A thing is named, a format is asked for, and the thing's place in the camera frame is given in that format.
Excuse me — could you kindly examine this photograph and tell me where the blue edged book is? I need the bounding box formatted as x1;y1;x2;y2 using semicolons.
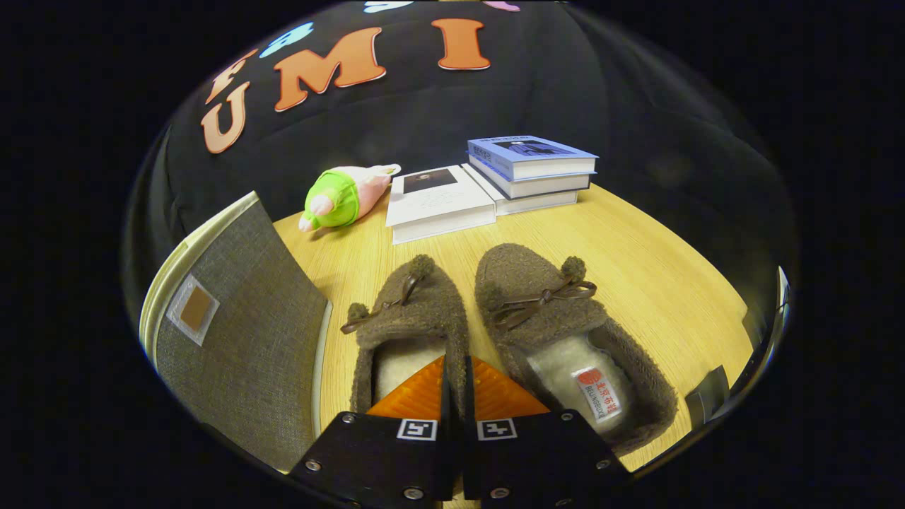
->
469;157;592;200

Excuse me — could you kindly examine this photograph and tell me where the grey fabric storage box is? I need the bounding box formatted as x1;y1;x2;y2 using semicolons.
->
139;191;334;474

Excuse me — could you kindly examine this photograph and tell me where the pink and green plush toy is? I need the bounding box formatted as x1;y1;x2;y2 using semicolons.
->
298;164;402;233

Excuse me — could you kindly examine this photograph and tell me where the black backdrop cloth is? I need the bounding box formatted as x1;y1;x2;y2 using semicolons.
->
126;0;796;340

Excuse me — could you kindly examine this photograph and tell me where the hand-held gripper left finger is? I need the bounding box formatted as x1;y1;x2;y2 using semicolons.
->
286;353;457;509

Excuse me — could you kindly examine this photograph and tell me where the dark grey block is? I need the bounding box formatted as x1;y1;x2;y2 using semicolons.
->
684;365;731;425

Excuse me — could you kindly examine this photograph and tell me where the brown fuzzy slipper shoe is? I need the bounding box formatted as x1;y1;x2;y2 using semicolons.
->
474;243;679;457
341;254;471;418

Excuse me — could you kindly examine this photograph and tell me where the plain white book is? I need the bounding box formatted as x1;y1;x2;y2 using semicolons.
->
461;164;580;216

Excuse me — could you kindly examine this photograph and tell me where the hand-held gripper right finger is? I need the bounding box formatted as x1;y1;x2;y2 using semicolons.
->
460;353;631;509

